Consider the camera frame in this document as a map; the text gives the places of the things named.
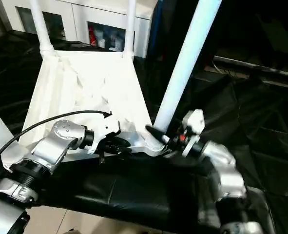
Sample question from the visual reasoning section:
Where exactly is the black metal rod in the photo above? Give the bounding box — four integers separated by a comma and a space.
213, 55, 288, 81

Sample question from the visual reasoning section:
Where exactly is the black left wrist camera cable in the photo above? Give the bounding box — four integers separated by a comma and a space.
0, 110, 113, 171

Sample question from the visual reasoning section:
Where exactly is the dark blue hanging cloth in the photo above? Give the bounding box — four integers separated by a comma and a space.
147, 0, 164, 58

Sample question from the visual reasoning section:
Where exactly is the white blue carton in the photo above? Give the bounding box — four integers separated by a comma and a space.
112, 34, 123, 51

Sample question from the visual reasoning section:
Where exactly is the white glass-door cabinet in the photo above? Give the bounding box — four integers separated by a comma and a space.
2, 0, 159, 58

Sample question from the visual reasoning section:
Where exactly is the white plastic table top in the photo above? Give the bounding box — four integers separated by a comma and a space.
1, 48, 168, 170

